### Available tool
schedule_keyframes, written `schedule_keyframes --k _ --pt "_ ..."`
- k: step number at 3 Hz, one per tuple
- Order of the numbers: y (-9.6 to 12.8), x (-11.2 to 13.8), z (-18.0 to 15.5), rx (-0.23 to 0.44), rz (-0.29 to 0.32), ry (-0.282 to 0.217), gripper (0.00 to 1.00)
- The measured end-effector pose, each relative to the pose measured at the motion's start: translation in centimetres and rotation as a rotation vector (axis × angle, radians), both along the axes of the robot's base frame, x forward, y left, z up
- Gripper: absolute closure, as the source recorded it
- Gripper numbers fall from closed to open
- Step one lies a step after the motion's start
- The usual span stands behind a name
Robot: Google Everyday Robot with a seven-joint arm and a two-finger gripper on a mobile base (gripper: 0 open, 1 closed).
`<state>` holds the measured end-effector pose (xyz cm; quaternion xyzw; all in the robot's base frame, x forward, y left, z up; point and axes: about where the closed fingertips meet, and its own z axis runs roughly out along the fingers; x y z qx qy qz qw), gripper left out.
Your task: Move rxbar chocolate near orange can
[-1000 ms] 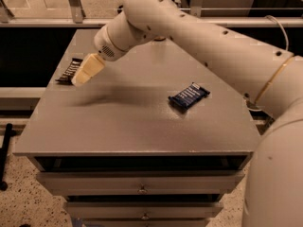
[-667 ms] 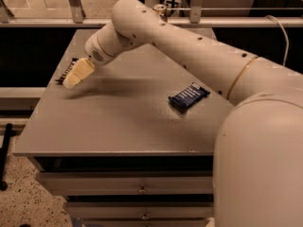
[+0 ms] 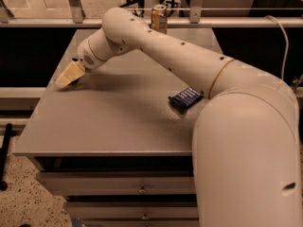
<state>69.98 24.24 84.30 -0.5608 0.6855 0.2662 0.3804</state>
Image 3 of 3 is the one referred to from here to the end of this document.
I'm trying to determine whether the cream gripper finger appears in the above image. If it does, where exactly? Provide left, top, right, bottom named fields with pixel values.
left=55, top=61, right=85, bottom=88

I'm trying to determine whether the black chocolate rxbar wrapper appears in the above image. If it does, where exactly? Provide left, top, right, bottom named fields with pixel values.
left=68, top=78, right=80, bottom=85

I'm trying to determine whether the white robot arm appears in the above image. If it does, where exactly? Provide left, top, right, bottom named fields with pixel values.
left=56, top=8, right=302, bottom=227

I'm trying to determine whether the orange soda can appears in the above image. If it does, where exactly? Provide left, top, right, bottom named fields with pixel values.
left=151, top=4, right=168, bottom=34

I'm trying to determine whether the blue rxbar wrapper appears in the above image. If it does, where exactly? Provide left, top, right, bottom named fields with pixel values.
left=169, top=87, right=204, bottom=110

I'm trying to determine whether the grey drawer cabinet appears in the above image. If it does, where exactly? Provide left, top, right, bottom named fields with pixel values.
left=12, top=27, right=223, bottom=227

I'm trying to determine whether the black metal stand leg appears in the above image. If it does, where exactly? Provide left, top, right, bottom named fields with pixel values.
left=0, top=123, right=12, bottom=191

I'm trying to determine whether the upper grey drawer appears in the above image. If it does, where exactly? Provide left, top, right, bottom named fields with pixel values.
left=37, top=172, right=195, bottom=196

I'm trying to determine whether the grey drawer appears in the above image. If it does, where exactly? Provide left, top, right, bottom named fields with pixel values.
left=64, top=202, right=198, bottom=220
left=37, top=172, right=195, bottom=196

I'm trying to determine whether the lower grey drawer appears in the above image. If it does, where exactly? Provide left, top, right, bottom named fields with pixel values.
left=64, top=202, right=198, bottom=220

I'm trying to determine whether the metal railing post left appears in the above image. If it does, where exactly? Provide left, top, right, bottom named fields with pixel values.
left=68, top=0, right=85, bottom=24

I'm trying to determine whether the metal railing post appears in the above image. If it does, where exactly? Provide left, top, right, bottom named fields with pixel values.
left=68, top=0, right=85, bottom=24
left=189, top=0, right=203, bottom=24

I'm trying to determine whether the metal railing post right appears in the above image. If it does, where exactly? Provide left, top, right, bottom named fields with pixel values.
left=189, top=0, right=203, bottom=24

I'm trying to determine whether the white cable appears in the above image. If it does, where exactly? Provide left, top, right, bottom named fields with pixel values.
left=264, top=14, right=291, bottom=80

